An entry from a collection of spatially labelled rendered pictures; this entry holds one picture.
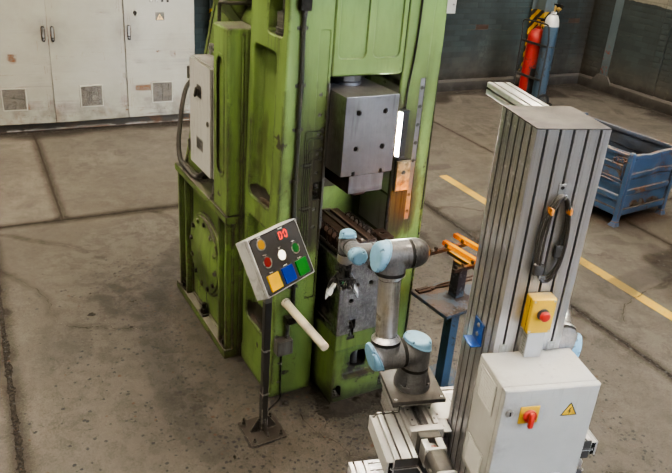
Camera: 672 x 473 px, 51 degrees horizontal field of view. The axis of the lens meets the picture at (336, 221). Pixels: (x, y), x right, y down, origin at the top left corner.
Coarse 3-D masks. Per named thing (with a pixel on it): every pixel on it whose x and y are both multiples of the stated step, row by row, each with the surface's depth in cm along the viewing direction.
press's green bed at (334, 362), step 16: (320, 320) 390; (352, 336) 383; (368, 336) 388; (320, 352) 398; (336, 352) 382; (352, 352) 399; (320, 368) 401; (336, 368) 387; (352, 368) 399; (368, 368) 404; (320, 384) 404; (336, 384) 392; (352, 384) 398; (368, 384) 404; (336, 400) 397
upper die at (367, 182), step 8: (328, 176) 363; (336, 176) 356; (352, 176) 345; (360, 176) 348; (368, 176) 350; (376, 176) 353; (336, 184) 357; (344, 184) 350; (352, 184) 347; (360, 184) 350; (368, 184) 352; (376, 184) 355; (352, 192) 349
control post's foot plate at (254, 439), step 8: (272, 416) 382; (240, 424) 374; (248, 424) 376; (256, 424) 369; (264, 424) 369; (272, 424) 375; (280, 424) 379; (248, 432) 370; (256, 432) 370; (264, 432) 370; (272, 432) 371; (280, 432) 370; (248, 440) 365; (256, 440) 363; (264, 440) 365; (272, 440) 366
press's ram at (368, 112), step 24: (336, 96) 333; (360, 96) 329; (384, 96) 335; (336, 120) 337; (360, 120) 334; (384, 120) 341; (336, 144) 340; (360, 144) 340; (384, 144) 347; (336, 168) 344; (360, 168) 346; (384, 168) 353
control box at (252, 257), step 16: (288, 224) 331; (256, 240) 314; (272, 240) 321; (288, 240) 329; (240, 256) 315; (256, 256) 312; (272, 256) 319; (288, 256) 327; (256, 272) 312; (272, 272) 317; (256, 288) 315
